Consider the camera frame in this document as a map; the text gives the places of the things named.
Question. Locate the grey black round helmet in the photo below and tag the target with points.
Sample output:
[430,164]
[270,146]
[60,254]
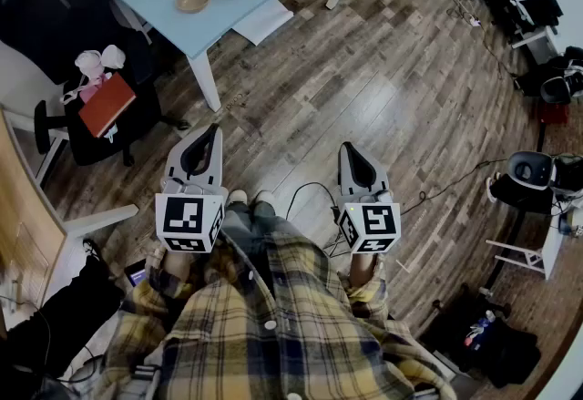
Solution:
[558,88]
[528,170]

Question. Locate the dark phone with blue screen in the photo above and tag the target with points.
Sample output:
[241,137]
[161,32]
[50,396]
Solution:
[136,274]

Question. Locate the black office chair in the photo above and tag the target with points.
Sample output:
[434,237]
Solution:
[50,11]

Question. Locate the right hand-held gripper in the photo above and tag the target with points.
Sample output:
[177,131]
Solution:
[375,222]

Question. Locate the white teapot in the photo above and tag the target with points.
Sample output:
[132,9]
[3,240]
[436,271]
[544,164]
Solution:
[88,61]

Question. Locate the white stool frame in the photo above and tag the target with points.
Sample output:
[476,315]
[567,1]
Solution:
[519,254]

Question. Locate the person's right forearm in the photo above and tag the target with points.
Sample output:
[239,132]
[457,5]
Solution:
[362,268]

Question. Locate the black backpack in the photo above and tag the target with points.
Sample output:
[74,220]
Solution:
[492,352]

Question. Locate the person's grey jeans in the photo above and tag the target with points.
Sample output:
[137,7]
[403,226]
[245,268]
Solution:
[246,229]

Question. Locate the person's left forearm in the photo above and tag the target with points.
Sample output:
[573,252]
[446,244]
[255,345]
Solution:
[175,263]

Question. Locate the white flat panel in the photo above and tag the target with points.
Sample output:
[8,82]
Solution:
[262,20]

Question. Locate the red book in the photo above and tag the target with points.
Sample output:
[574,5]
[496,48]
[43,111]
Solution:
[107,105]

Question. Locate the person's yellow plaid shirt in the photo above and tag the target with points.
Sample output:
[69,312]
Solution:
[273,334]

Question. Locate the wooden desk with white frame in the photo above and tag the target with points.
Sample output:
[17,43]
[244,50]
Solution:
[23,216]

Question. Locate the person's shoe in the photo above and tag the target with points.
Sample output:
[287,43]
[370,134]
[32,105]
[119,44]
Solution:
[265,197]
[92,248]
[237,196]

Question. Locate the person's left shoe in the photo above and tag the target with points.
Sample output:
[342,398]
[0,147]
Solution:
[237,196]

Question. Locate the person's right shoe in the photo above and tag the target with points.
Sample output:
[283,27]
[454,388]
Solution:
[265,197]

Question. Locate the white mug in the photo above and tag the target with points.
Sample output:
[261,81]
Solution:
[114,56]

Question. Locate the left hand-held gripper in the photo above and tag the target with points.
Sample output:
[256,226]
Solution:
[184,218]

